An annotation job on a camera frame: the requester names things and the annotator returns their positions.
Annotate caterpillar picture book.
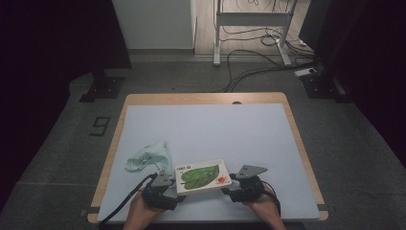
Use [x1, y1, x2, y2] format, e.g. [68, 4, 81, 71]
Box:
[174, 158, 233, 196]

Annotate light green cloth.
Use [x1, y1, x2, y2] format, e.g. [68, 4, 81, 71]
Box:
[124, 141, 173, 176]

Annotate person's left hand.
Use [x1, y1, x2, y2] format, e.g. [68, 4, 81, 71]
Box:
[125, 191, 167, 226]

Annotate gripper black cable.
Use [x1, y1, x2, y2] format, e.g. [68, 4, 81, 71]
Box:
[261, 180, 282, 219]
[99, 172, 159, 226]

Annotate wooden table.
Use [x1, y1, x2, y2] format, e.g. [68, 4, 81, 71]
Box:
[86, 92, 329, 224]

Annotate black floor cables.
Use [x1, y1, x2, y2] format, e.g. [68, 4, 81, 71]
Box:
[210, 25, 320, 94]

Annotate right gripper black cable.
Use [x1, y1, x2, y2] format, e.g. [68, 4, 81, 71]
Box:
[261, 180, 282, 219]

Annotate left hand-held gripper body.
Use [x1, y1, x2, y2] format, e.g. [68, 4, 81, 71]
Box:
[142, 172, 180, 211]

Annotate white desk frame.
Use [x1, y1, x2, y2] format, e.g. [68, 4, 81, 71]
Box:
[213, 0, 300, 67]

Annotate black stand base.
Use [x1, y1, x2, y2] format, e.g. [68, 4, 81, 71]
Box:
[301, 71, 353, 104]
[79, 68, 125, 104]

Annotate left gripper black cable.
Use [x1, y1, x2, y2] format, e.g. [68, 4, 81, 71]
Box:
[99, 172, 159, 226]

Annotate white power strip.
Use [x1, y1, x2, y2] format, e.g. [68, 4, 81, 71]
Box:
[294, 67, 318, 78]

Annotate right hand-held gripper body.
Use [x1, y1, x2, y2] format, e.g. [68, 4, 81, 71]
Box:
[229, 164, 268, 203]

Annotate person's right hand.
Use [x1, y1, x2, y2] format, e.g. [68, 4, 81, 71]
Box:
[247, 191, 282, 225]

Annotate light grey table mat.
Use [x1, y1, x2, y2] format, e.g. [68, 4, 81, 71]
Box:
[97, 103, 321, 223]

